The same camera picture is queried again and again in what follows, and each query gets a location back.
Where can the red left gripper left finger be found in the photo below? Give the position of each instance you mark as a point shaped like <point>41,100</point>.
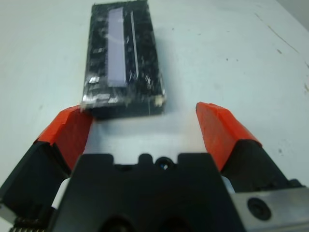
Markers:
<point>65,130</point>

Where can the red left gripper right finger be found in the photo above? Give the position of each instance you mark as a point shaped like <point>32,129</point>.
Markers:
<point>222,133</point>

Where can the black glossy box lid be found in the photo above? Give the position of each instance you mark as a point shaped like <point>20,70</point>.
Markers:
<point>142,60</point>

